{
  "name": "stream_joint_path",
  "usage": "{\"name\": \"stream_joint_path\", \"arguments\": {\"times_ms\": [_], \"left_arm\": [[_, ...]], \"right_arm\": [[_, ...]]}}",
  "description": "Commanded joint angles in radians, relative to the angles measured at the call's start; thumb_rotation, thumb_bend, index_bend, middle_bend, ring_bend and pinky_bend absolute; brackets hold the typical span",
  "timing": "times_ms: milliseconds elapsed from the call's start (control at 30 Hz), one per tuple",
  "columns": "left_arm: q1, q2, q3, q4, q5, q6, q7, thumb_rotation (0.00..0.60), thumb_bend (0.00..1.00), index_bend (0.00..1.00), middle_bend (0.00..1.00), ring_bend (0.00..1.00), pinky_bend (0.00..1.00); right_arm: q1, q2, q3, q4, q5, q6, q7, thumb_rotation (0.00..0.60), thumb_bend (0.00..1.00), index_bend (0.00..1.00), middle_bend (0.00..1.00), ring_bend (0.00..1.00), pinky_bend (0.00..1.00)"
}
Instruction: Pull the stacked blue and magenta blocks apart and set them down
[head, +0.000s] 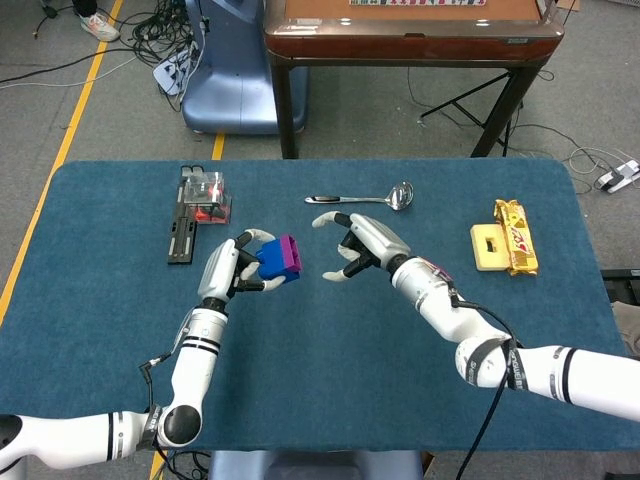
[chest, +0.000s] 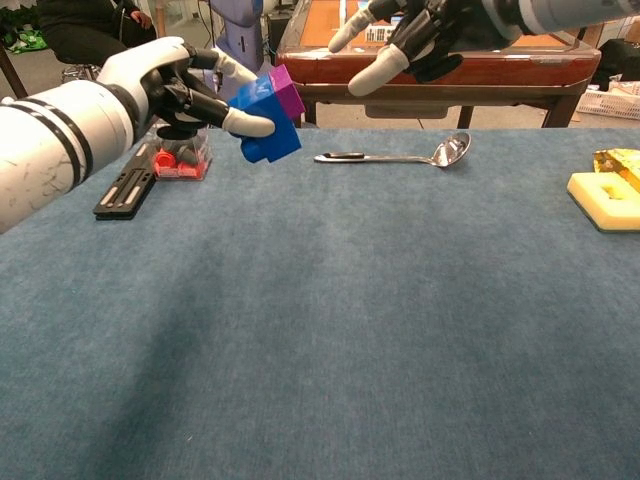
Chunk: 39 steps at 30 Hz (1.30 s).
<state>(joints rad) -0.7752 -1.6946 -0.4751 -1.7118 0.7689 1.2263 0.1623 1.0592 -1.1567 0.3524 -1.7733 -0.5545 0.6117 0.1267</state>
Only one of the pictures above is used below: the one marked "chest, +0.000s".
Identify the chrome swivel stool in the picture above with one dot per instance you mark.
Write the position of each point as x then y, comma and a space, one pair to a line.
80, 72

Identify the seated person in black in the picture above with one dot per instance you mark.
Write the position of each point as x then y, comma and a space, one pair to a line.
90, 35

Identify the black bag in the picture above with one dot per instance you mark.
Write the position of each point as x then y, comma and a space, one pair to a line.
620, 62

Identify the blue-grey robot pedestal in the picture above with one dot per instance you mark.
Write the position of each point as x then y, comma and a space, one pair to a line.
245, 30

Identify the green bag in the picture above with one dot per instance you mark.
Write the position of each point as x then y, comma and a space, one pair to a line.
20, 40

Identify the dark wooden table leg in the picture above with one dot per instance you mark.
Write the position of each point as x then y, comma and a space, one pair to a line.
12, 75

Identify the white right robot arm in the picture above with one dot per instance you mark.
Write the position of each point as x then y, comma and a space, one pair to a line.
575, 15

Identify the black flat slotted plate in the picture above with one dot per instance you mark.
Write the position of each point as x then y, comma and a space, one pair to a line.
120, 197

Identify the brown mahjong table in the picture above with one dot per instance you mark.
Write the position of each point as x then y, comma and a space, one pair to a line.
500, 70

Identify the white plastic basket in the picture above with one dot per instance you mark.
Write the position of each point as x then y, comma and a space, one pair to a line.
610, 105

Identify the row of mahjong tiles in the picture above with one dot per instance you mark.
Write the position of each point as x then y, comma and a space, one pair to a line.
379, 34

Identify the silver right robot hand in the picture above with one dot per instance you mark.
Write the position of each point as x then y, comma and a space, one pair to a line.
440, 30

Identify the clear plastic box red parts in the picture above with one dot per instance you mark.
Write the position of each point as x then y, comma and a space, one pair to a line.
175, 167

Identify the purple toy brick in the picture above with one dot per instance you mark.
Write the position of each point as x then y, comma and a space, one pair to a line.
287, 92

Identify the blue toy brick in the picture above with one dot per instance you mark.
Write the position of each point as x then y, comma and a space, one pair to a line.
260, 95

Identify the blue felt table cover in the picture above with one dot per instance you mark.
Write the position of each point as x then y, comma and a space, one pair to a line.
300, 325

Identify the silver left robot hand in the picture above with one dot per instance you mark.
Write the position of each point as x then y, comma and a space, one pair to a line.
145, 65

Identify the golden snack packet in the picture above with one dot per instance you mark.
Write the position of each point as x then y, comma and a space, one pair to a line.
620, 160

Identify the wooden pole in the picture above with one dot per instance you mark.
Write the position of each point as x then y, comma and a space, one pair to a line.
161, 17

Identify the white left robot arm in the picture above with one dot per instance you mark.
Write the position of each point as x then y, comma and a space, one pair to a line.
50, 145

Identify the pale yellow foam block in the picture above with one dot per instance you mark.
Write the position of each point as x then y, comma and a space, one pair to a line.
590, 195

